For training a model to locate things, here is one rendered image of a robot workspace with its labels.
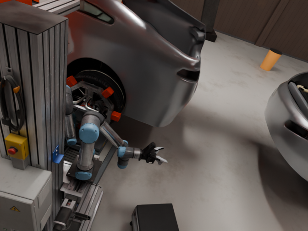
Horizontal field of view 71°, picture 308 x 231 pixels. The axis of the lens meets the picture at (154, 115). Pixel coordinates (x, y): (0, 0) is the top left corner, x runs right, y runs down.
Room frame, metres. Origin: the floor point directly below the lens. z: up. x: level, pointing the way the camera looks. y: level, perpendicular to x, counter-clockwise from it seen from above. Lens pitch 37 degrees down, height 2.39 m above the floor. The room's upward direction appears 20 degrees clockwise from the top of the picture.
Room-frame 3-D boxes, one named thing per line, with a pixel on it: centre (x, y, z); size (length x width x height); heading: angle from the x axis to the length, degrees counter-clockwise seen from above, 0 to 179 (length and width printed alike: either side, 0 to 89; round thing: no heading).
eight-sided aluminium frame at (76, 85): (1.79, 0.70, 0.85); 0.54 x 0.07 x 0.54; 88
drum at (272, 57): (8.19, -3.25, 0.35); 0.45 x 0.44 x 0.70; 93
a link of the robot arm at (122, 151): (1.03, 0.10, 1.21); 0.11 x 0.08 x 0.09; 109
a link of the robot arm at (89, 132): (0.95, 0.35, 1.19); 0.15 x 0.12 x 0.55; 19
